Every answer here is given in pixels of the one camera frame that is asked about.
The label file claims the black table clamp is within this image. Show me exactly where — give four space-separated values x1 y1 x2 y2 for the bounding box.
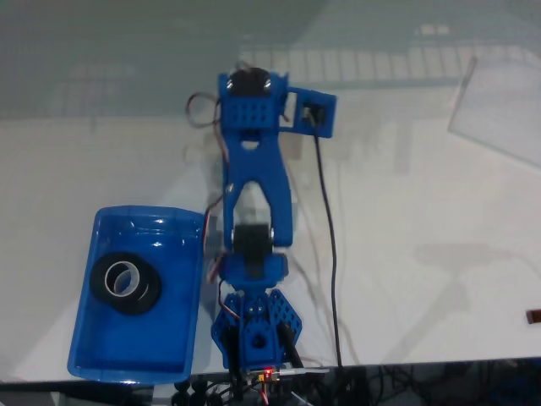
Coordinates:
172 378 225 406

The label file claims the clear plastic sheet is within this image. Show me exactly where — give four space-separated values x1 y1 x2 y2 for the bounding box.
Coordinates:
446 54 541 168

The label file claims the black camera cable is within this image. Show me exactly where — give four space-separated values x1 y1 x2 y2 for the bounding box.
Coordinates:
312 134 344 368

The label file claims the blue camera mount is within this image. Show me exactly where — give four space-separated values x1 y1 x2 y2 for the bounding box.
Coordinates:
291 86 338 140

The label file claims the blue plastic bin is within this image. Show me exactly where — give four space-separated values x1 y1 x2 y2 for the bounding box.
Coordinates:
68 205 206 385

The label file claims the black tape roll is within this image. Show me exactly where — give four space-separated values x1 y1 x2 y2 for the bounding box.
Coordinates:
90 252 156 305
109 266 163 316

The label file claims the red black servo wire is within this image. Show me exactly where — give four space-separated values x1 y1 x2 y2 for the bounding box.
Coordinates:
187 91 223 130

